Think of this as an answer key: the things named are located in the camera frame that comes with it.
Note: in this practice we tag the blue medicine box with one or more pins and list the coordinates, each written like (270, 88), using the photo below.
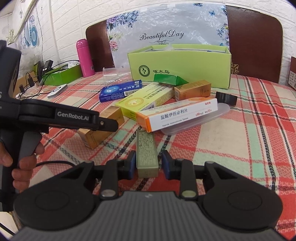
(119, 91)

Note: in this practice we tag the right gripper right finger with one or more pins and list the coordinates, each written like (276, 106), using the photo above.
(182, 170)

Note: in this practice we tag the pink thermos bottle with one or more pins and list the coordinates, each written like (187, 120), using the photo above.
(84, 56)

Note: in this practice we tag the white round-logo device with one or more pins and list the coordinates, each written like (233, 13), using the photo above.
(57, 91)

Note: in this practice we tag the black tape roll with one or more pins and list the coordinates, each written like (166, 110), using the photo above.
(226, 98)

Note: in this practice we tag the person's left hand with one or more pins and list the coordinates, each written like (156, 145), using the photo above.
(23, 173)

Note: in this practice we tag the olive grey slim box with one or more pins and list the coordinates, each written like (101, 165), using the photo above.
(147, 157)

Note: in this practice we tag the clear plastic lid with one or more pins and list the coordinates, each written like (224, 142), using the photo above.
(173, 130)

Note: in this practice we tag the golden brown box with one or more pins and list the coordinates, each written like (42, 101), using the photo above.
(200, 88)

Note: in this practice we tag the light green open box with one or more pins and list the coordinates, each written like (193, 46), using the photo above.
(192, 62)

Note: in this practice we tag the clear plastic cup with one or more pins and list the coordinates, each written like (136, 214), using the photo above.
(113, 76)

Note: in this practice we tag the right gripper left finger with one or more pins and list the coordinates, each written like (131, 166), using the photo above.
(113, 171)

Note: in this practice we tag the small green box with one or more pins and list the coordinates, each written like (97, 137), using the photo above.
(169, 79)

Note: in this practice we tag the brown cardboard box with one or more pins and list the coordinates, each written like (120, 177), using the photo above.
(292, 74)

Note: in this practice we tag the floral plastic packaged pillow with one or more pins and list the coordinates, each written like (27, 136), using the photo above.
(182, 23)

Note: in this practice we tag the yellow-green medicine box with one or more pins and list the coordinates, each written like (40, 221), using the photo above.
(150, 96)

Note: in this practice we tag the tan slim box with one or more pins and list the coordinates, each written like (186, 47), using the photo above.
(111, 119)

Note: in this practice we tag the orange white medicine box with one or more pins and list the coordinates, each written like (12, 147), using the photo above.
(171, 114)

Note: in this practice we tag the dark green storage box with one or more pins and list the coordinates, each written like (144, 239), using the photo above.
(62, 75)

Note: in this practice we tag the plaid bed sheet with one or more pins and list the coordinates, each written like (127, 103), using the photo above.
(256, 139)

